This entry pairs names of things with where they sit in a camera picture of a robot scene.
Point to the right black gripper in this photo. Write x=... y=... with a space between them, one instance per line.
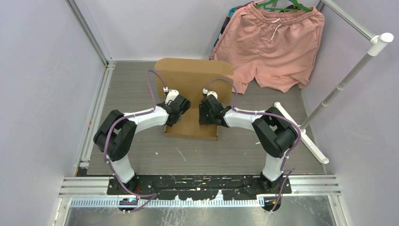
x=203 y=120

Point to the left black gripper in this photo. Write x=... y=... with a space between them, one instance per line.
x=168 y=103

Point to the brown cardboard box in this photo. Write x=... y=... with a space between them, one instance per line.
x=190 y=77

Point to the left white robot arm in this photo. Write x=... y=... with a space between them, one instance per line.
x=114 y=137

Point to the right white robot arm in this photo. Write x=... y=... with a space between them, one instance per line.
x=277 y=135

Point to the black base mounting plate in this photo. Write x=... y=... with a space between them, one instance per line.
x=206 y=187

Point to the pink shorts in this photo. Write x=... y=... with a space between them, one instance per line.
x=276 y=49

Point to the colourful patterned garment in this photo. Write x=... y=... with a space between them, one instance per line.
x=222 y=31

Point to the green clothes hanger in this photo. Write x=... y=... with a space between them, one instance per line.
x=279 y=6

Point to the white clothes rack stand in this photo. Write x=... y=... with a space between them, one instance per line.
x=379 y=42

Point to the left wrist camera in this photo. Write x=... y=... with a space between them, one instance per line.
x=171 y=95

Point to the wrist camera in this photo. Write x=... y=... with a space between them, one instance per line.
x=171 y=95
x=208 y=95

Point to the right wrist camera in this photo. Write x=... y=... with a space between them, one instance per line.
x=208 y=95

